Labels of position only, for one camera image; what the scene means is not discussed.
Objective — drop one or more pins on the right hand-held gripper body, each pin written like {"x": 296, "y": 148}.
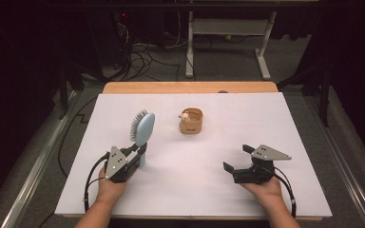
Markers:
{"x": 256, "y": 172}

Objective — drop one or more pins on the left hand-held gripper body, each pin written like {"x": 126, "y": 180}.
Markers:
{"x": 115, "y": 161}

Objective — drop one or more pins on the light blue hairbrush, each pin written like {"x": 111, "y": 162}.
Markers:
{"x": 145, "y": 126}

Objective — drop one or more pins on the person's right hand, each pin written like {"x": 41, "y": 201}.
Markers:
{"x": 266, "y": 191}

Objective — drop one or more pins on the person's left hand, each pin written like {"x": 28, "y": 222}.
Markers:
{"x": 111, "y": 190}

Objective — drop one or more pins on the white table sheet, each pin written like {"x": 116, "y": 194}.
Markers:
{"x": 187, "y": 174}

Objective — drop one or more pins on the tan holder with bear figure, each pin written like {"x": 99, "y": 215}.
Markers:
{"x": 190, "y": 128}

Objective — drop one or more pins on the wooden table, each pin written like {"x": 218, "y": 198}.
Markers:
{"x": 171, "y": 87}

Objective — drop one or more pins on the black stand leg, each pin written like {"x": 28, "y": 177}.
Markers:
{"x": 324, "y": 101}
{"x": 64, "y": 95}

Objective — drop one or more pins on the black computer case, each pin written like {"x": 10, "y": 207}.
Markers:
{"x": 107, "y": 41}

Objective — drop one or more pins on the aluminium floor rail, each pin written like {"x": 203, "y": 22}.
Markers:
{"x": 39, "y": 164}
{"x": 342, "y": 164}

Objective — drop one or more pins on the white metal stand frame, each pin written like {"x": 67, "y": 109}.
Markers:
{"x": 228, "y": 27}

